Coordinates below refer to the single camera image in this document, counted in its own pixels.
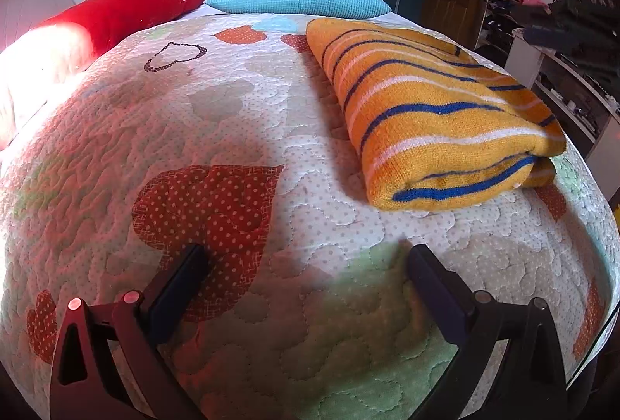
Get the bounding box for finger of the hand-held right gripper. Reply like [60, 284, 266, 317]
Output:
[523, 25, 563, 47]

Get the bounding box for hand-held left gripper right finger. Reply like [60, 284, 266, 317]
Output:
[407, 244, 570, 420]

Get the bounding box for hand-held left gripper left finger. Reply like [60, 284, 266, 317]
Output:
[48, 243, 211, 420]

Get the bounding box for orange striped blanket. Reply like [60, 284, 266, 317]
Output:
[306, 17, 567, 212]

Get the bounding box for white shelf unit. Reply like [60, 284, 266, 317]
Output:
[475, 0, 620, 174]

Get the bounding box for quilted heart print bedspread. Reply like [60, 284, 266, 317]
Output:
[0, 10, 620, 420]

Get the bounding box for red pillow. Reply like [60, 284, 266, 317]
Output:
[0, 0, 219, 150]

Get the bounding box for round white board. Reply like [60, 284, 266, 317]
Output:
[0, 0, 76, 53]

